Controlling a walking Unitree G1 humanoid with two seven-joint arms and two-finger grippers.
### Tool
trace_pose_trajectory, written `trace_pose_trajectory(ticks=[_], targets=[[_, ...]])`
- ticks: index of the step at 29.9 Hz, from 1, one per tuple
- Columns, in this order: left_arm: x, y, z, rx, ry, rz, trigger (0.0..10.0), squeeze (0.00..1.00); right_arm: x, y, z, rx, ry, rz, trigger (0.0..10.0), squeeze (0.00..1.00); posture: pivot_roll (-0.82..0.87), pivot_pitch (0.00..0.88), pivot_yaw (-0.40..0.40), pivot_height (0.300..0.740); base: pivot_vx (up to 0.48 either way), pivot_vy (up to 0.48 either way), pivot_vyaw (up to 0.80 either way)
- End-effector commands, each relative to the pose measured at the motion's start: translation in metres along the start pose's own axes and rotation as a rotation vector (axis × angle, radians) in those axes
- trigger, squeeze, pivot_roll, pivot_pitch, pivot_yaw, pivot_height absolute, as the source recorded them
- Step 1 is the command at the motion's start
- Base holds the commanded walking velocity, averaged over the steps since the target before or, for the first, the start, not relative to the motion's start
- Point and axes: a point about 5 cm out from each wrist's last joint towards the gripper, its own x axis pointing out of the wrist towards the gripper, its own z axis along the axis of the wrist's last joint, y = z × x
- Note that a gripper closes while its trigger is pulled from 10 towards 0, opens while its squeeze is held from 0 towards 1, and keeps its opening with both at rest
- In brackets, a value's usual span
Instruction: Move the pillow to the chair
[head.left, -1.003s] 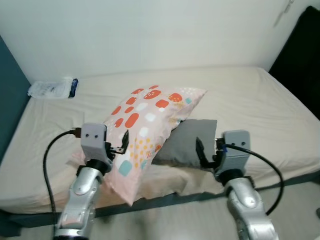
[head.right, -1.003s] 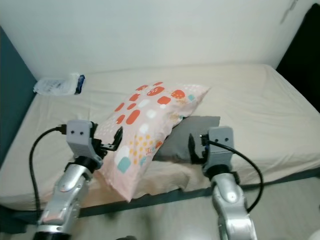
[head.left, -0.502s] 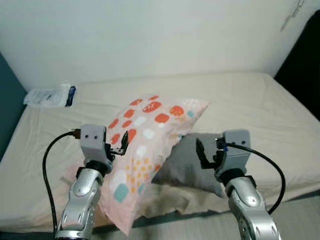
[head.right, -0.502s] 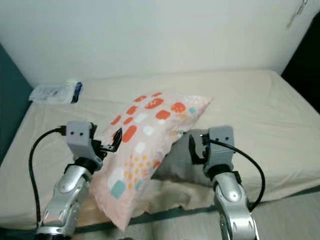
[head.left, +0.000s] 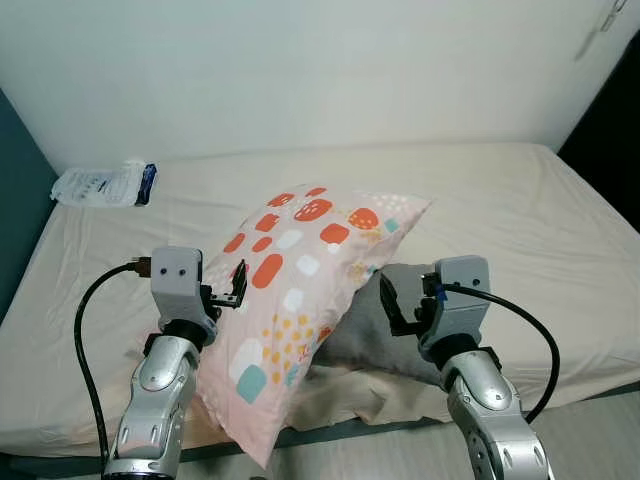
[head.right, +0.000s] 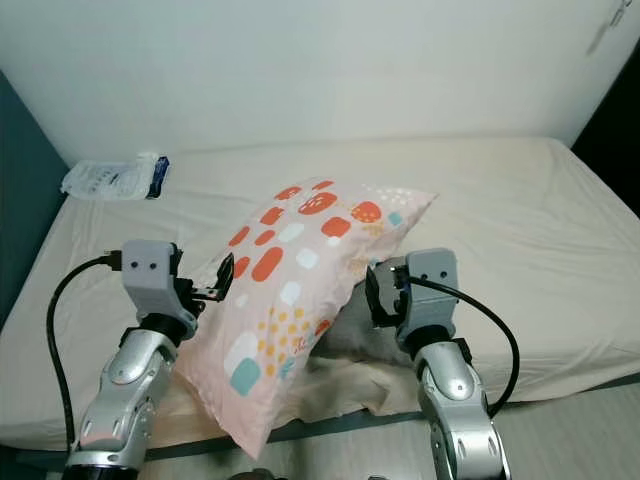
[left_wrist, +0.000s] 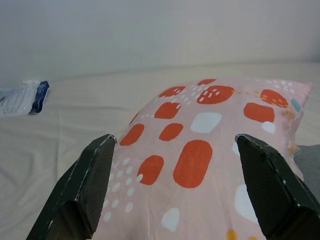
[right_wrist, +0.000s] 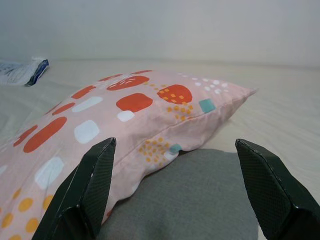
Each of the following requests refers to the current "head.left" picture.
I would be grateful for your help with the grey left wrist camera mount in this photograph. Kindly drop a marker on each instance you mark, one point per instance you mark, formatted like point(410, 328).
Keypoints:
point(176, 280)

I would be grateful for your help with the pink patterned pillow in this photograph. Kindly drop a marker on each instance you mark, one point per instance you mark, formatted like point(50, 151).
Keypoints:
point(300, 300)

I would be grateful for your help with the white plastic wipes pack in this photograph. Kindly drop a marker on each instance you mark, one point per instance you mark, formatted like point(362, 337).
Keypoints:
point(100, 186)

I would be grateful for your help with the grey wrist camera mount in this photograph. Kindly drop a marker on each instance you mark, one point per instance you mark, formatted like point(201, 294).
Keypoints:
point(176, 280)
point(460, 295)

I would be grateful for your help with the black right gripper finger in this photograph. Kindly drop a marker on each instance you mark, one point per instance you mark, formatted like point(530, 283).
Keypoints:
point(391, 300)

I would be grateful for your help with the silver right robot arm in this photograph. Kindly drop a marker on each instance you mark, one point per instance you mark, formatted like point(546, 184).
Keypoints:
point(495, 410)

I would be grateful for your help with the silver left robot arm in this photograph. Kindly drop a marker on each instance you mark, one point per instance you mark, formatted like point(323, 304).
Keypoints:
point(160, 385)

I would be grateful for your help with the grey pillow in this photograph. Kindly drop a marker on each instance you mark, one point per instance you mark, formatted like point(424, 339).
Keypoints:
point(365, 345)

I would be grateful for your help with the white wall hook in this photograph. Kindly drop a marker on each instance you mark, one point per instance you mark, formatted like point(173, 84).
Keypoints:
point(613, 14)

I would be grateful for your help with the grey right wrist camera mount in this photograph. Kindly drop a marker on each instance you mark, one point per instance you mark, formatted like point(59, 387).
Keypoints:
point(460, 295)

